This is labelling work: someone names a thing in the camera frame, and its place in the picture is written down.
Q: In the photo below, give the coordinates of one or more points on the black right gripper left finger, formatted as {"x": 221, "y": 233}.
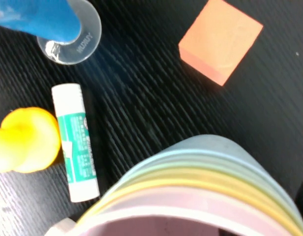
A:
{"x": 229, "y": 233}

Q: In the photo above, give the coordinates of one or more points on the yellow plastic cup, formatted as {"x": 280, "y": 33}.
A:
{"x": 190, "y": 178}

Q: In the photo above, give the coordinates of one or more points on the pink plastic cup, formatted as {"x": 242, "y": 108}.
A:
{"x": 166, "y": 204}

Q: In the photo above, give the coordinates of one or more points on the green plastic cup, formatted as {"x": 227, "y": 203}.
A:
{"x": 198, "y": 164}

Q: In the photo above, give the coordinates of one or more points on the light blue plastic cup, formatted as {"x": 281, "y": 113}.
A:
{"x": 215, "y": 145}

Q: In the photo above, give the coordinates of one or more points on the white foam cube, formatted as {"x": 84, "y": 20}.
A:
{"x": 61, "y": 227}

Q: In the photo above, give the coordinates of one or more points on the orange cube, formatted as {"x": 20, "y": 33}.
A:
{"x": 218, "y": 41}

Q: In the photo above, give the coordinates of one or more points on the white green glue stick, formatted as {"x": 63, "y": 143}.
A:
{"x": 75, "y": 142}

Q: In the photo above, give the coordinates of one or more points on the yellow rubber duck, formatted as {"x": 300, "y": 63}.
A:
{"x": 31, "y": 137}

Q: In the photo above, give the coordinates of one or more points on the blue taped conical measuring cup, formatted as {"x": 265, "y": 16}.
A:
{"x": 43, "y": 19}

